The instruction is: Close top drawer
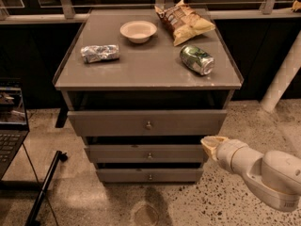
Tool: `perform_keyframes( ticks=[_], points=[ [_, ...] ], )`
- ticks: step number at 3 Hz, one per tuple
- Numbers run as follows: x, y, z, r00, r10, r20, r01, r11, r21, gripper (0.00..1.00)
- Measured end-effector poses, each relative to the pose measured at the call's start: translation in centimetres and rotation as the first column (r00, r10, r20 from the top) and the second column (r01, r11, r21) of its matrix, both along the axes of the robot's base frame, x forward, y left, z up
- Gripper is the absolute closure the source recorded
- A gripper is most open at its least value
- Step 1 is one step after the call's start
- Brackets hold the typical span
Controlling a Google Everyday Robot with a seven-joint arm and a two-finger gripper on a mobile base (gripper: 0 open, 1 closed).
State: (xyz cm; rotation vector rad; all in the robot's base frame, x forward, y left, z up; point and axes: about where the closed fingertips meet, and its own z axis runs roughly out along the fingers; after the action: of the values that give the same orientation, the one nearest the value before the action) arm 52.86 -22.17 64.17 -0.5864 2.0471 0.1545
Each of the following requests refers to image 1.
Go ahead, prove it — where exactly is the grey drawer cabinet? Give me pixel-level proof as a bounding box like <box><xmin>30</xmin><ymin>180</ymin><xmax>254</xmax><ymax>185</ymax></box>
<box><xmin>54</xmin><ymin>9</ymin><xmax>243</xmax><ymax>171</ymax></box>

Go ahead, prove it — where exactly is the grey bottom drawer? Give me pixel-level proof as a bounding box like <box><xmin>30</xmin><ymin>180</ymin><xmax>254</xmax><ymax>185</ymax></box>
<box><xmin>96</xmin><ymin>169</ymin><xmax>203</xmax><ymax>184</ymax></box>

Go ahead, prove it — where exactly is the white paper bowl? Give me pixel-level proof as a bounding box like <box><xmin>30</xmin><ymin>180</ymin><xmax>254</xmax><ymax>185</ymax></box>
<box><xmin>119</xmin><ymin>21</ymin><xmax>157</xmax><ymax>43</ymax></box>

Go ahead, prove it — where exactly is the green soda can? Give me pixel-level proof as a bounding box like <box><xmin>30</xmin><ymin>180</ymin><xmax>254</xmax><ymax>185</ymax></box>
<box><xmin>180</xmin><ymin>45</ymin><xmax>214</xmax><ymax>75</ymax></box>

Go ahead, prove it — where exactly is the metal window railing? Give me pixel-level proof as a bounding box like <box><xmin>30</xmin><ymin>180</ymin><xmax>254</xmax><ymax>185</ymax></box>
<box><xmin>0</xmin><ymin>0</ymin><xmax>301</xmax><ymax>25</ymax></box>

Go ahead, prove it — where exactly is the white cylindrical post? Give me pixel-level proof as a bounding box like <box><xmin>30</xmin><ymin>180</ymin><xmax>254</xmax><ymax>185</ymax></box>
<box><xmin>261</xmin><ymin>31</ymin><xmax>301</xmax><ymax>112</ymax></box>

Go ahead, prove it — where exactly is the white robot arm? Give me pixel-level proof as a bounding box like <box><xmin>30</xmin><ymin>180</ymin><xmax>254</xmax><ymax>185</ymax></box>
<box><xmin>201</xmin><ymin>136</ymin><xmax>301</xmax><ymax>212</ymax></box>

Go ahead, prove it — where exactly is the grey middle drawer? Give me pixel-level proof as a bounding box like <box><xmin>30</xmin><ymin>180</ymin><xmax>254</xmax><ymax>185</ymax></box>
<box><xmin>85</xmin><ymin>144</ymin><xmax>207</xmax><ymax>163</ymax></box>

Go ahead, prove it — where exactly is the grey top drawer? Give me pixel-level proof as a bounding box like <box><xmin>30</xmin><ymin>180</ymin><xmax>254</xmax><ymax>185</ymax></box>
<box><xmin>68</xmin><ymin>110</ymin><xmax>227</xmax><ymax>137</ymax></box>

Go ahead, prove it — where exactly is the grey drawer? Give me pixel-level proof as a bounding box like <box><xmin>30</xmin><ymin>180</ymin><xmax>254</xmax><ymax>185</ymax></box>
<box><xmin>85</xmin><ymin>144</ymin><xmax>207</xmax><ymax>163</ymax></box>
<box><xmin>68</xmin><ymin>110</ymin><xmax>227</xmax><ymax>137</ymax></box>
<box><xmin>96</xmin><ymin>169</ymin><xmax>203</xmax><ymax>184</ymax></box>

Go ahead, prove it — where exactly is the brown yellow chip bag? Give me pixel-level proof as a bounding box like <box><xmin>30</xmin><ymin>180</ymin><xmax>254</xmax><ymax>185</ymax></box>
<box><xmin>154</xmin><ymin>0</ymin><xmax>215</xmax><ymax>46</ymax></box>

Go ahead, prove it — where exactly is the black stand leg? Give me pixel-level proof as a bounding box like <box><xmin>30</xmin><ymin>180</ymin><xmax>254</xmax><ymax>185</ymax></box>
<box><xmin>24</xmin><ymin>151</ymin><xmax>68</xmax><ymax>226</ymax></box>

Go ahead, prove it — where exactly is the black laptop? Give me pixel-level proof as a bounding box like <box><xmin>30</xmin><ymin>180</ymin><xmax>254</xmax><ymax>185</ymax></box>
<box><xmin>0</xmin><ymin>78</ymin><xmax>29</xmax><ymax>179</ymax></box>

